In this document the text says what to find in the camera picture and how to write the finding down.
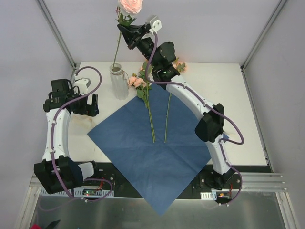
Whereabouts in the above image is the white ribbed ceramic vase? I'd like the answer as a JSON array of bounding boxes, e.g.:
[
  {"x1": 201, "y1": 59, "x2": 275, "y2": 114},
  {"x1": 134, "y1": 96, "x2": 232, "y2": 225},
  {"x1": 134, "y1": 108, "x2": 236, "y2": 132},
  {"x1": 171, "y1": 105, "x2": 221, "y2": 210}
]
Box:
[{"x1": 110, "y1": 63, "x2": 129, "y2": 100}]

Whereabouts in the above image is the right white cable duct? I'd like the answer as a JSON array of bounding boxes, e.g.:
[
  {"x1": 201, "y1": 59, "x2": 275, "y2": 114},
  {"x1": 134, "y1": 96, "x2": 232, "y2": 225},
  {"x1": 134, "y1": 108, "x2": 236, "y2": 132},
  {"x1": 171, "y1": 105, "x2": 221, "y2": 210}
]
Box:
[{"x1": 200, "y1": 191, "x2": 217, "y2": 201}]

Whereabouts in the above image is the left aluminium frame post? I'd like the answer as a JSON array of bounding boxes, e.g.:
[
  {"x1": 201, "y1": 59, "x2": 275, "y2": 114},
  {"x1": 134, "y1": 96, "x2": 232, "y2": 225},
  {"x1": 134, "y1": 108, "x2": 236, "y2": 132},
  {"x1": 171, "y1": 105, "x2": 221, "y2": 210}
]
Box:
[{"x1": 36, "y1": 0, "x2": 79, "y2": 70}]

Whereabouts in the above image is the white cable duct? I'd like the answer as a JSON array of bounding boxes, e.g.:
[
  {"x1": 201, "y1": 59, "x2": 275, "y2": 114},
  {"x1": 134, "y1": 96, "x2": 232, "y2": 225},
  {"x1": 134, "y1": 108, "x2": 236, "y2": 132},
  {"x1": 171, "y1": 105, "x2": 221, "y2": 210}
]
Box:
[
  {"x1": 40, "y1": 188, "x2": 114, "y2": 198},
  {"x1": 200, "y1": 191, "x2": 217, "y2": 201}
]

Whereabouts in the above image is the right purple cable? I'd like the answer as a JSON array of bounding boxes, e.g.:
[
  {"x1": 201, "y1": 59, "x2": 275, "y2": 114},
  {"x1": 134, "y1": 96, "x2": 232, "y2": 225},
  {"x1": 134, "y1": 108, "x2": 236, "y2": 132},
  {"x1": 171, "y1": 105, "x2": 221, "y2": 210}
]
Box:
[{"x1": 144, "y1": 32, "x2": 245, "y2": 208}]

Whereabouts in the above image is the orange rose stem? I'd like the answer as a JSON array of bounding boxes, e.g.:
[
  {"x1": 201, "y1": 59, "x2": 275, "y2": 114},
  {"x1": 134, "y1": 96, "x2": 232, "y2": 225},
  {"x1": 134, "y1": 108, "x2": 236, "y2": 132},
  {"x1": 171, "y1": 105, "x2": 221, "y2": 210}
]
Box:
[{"x1": 164, "y1": 58, "x2": 187, "y2": 143}]

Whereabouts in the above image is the peach rose stem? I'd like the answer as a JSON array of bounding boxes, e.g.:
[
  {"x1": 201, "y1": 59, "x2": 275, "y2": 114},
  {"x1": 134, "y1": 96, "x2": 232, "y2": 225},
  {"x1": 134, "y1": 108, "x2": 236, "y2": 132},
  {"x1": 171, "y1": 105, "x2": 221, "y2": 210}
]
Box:
[{"x1": 128, "y1": 73, "x2": 156, "y2": 143}]

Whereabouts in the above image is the aluminium frame rail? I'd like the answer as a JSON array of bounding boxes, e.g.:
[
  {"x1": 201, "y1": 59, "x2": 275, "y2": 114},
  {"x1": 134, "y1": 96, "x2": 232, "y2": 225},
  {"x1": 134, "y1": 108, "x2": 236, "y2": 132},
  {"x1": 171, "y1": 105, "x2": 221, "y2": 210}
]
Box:
[{"x1": 30, "y1": 173, "x2": 288, "y2": 191}]

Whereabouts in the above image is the aluminium frame post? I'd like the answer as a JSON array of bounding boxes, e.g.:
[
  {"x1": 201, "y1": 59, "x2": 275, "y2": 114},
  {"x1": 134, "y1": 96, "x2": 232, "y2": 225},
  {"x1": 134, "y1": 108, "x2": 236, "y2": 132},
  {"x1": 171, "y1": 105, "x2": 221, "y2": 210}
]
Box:
[
  {"x1": 241, "y1": 0, "x2": 288, "y2": 72},
  {"x1": 36, "y1": 0, "x2": 79, "y2": 70}
]

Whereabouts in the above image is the blue wrapping paper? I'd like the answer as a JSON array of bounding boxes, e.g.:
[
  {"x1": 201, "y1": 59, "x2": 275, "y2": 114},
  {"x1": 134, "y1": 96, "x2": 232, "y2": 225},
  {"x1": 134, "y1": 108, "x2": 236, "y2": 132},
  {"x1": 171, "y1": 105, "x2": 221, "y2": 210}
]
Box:
[{"x1": 88, "y1": 85, "x2": 211, "y2": 215}]

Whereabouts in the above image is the pink rose stem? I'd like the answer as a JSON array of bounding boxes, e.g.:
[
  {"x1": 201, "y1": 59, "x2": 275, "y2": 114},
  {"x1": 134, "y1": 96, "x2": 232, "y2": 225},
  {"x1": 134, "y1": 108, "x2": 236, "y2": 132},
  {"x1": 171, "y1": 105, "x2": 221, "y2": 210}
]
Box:
[{"x1": 112, "y1": 0, "x2": 144, "y2": 69}]

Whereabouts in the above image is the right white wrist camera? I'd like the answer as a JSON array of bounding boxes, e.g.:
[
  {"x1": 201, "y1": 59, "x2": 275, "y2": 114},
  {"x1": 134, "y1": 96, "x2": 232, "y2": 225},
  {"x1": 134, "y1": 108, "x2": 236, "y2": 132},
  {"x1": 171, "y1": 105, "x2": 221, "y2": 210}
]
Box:
[{"x1": 145, "y1": 15, "x2": 162, "y2": 32}]

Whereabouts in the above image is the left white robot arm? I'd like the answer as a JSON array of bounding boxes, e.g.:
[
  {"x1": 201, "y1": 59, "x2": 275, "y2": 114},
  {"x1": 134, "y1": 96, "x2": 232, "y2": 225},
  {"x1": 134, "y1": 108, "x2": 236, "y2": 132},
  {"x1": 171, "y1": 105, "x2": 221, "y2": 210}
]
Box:
[{"x1": 34, "y1": 78, "x2": 101, "y2": 194}]

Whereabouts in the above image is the cream printed ribbon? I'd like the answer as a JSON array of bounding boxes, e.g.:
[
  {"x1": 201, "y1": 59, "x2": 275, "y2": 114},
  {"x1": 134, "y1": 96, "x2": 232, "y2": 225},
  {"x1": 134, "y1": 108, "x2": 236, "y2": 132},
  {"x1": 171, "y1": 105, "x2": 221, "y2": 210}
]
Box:
[{"x1": 71, "y1": 114, "x2": 96, "y2": 126}]

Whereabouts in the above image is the left white cable duct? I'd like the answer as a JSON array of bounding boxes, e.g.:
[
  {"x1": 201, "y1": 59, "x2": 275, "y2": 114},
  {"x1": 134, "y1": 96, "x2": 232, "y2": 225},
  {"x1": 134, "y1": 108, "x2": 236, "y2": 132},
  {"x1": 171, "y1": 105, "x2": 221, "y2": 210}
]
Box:
[{"x1": 40, "y1": 188, "x2": 114, "y2": 198}]

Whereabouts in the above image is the black object at bottom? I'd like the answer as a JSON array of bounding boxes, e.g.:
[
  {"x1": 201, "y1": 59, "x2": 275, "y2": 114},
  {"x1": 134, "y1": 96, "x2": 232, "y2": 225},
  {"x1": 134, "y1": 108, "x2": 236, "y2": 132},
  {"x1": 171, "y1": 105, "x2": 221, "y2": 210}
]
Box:
[{"x1": 45, "y1": 220, "x2": 61, "y2": 229}]

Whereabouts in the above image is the right aluminium frame post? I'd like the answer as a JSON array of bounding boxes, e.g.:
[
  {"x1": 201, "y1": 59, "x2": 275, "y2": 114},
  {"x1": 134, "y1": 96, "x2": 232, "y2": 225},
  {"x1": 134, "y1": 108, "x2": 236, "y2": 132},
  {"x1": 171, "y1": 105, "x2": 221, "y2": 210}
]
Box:
[{"x1": 241, "y1": 0, "x2": 288, "y2": 72}]

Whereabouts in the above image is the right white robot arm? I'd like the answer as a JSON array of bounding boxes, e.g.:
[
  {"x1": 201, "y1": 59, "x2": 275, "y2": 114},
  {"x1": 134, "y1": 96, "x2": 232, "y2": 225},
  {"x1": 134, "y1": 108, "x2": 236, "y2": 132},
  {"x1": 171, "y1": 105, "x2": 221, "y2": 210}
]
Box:
[{"x1": 117, "y1": 24, "x2": 234, "y2": 190}]

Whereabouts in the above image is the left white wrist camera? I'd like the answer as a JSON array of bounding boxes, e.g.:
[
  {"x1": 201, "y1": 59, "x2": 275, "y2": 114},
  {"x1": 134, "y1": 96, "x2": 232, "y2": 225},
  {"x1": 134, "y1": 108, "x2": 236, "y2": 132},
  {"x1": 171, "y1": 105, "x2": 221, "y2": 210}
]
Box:
[{"x1": 71, "y1": 75, "x2": 91, "y2": 95}]

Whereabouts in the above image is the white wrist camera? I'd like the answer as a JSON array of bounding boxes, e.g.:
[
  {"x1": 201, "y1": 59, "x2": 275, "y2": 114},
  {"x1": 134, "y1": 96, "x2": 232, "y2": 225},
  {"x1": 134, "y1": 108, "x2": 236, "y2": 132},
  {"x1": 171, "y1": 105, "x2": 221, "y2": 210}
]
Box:
[
  {"x1": 71, "y1": 75, "x2": 91, "y2": 95},
  {"x1": 145, "y1": 15, "x2": 162, "y2": 32}
]

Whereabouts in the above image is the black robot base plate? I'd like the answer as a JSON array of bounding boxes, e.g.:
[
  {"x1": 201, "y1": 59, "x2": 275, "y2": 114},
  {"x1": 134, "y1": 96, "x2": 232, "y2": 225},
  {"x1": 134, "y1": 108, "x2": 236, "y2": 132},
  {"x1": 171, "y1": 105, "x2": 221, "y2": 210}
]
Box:
[{"x1": 90, "y1": 163, "x2": 240, "y2": 201}]

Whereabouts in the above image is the red object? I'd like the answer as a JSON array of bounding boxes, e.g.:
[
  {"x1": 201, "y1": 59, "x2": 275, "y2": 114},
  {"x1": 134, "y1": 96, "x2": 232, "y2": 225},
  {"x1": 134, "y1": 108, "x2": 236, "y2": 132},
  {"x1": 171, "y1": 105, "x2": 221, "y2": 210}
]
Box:
[{"x1": 30, "y1": 224, "x2": 41, "y2": 229}]

